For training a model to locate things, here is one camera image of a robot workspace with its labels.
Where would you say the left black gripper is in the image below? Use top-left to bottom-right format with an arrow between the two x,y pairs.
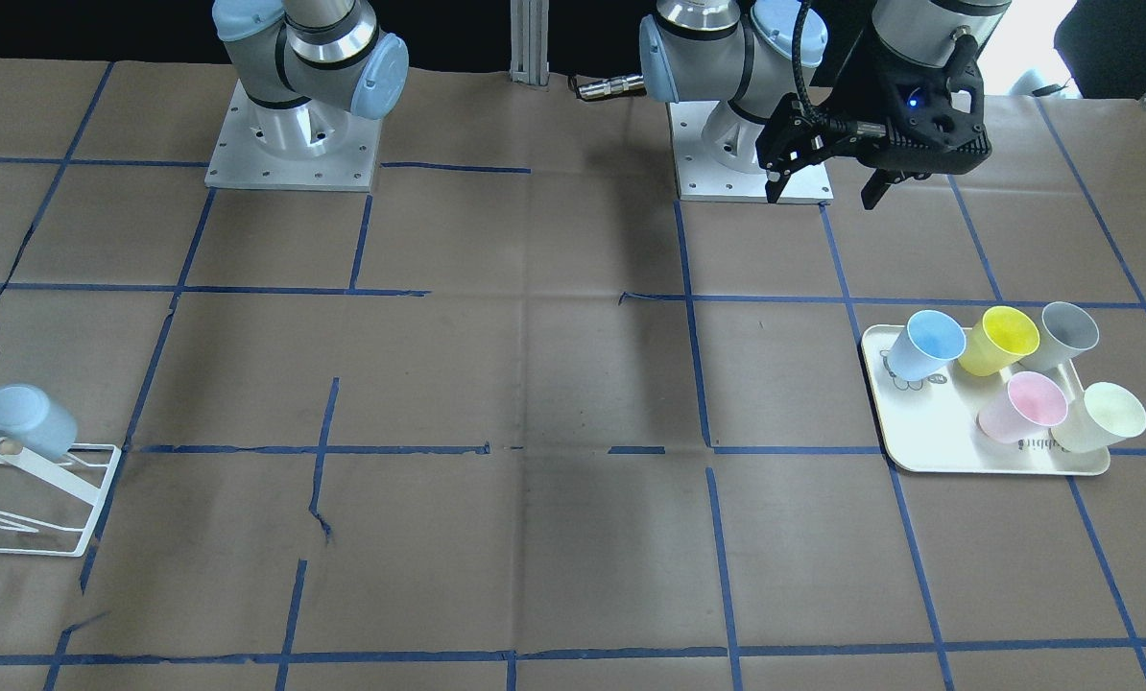
754,28 -> 991,211

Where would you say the pale blue cup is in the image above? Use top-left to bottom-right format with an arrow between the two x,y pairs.
0,382 -> 78,461

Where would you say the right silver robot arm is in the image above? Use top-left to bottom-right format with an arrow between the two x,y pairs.
0,1 -> 408,295

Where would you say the blue cup on tray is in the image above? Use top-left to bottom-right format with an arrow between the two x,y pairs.
886,309 -> 967,382

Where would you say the yellow cup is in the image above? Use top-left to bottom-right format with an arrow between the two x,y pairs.
956,305 -> 1039,377

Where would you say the grey cup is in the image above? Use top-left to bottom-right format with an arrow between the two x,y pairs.
1018,301 -> 1100,371

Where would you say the pink cup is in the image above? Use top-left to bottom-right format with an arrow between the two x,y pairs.
976,371 -> 1068,443

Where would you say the pale green cup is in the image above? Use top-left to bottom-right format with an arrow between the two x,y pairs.
1050,382 -> 1146,451

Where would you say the cream plastic tray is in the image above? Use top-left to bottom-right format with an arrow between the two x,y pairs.
861,324 -> 1110,476

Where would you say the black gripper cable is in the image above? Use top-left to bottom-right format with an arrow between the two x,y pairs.
790,0 -> 889,143

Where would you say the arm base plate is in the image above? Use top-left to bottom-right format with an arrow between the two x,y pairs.
204,83 -> 383,193
666,101 -> 834,204

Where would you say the white wire cup rack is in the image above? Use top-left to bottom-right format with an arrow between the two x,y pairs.
0,438 -> 121,559

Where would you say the aluminium frame post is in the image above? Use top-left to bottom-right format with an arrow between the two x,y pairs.
509,0 -> 550,91

